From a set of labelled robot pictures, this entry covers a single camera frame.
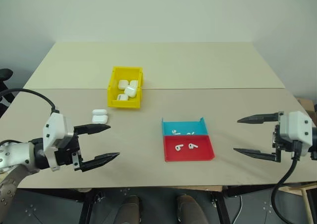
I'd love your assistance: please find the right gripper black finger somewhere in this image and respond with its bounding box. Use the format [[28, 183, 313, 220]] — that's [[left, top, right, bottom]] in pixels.
[[237, 111, 284, 124], [233, 148, 282, 163]]

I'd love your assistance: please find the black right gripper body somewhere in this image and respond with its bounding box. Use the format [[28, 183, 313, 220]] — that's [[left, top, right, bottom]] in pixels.
[[272, 123, 295, 163]]

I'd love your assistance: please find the brown cardboard box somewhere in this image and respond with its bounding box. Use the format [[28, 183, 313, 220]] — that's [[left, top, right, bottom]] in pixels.
[[296, 97, 317, 125]]

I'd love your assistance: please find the black metal table frame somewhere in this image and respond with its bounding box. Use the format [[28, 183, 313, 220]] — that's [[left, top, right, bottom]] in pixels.
[[17, 184, 302, 224]]

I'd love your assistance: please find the blue plastic tray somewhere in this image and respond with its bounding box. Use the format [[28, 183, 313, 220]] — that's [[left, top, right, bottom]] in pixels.
[[161, 116, 210, 136]]

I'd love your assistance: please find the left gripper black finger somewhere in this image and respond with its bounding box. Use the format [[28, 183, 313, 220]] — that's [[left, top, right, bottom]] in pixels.
[[80, 152, 121, 172], [73, 124, 111, 137]]

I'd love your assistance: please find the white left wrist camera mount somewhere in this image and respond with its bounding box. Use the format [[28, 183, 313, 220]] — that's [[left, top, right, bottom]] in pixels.
[[42, 112, 75, 172]]

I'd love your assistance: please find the yellow plastic bin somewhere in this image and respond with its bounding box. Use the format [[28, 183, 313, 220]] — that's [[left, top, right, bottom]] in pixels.
[[106, 65, 145, 110]]

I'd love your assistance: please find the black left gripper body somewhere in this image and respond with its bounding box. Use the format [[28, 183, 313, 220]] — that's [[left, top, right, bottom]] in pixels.
[[54, 133, 84, 172]]

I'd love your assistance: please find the red plastic tray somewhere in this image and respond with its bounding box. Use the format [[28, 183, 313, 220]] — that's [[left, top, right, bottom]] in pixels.
[[162, 134, 215, 162]]

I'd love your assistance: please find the black chair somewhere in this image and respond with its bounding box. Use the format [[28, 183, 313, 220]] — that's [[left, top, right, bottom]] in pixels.
[[0, 68, 14, 111]]

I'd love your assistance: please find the right robot arm with camera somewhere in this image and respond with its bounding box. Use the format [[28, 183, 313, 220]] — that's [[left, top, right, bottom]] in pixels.
[[271, 140, 304, 224]]

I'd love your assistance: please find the thin white cable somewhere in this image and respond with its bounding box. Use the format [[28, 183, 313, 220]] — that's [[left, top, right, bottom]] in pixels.
[[232, 195, 243, 224]]

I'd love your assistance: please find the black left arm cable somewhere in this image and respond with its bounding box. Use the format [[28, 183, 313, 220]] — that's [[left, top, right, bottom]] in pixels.
[[0, 88, 60, 114]]

